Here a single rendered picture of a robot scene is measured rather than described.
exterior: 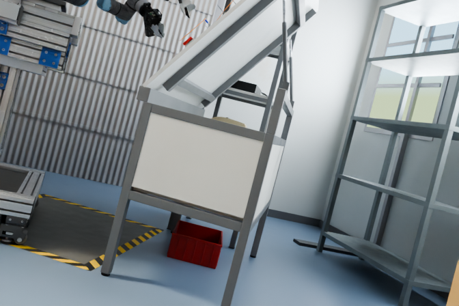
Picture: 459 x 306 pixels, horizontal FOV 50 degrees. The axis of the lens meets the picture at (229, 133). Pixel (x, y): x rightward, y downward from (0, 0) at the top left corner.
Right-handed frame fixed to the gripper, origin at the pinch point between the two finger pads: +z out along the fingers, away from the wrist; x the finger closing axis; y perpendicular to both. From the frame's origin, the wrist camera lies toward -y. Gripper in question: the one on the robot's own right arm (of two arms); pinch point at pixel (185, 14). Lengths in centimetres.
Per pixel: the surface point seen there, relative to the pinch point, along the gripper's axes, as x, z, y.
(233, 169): -32, 81, 11
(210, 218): -34, 99, -5
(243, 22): -16.4, 16.6, 29.1
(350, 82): 305, 30, 95
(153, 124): -33, 53, -20
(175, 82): -18.1, 35.0, -9.0
